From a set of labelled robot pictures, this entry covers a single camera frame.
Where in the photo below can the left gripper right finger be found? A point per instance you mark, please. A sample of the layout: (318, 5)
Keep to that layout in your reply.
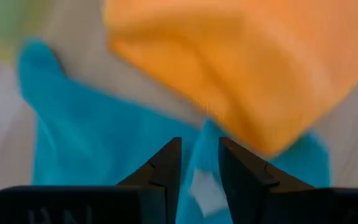
(244, 183)

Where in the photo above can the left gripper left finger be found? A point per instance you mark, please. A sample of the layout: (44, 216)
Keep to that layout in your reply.
(163, 177)

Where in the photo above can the teal microfiber towel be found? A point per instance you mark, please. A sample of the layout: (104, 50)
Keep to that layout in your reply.
(98, 140)

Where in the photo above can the orange microfiber towel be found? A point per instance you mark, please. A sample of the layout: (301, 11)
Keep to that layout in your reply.
(244, 68)

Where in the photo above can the yellow translucent plastic bin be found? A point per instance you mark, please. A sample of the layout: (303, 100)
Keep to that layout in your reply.
(2, 25)

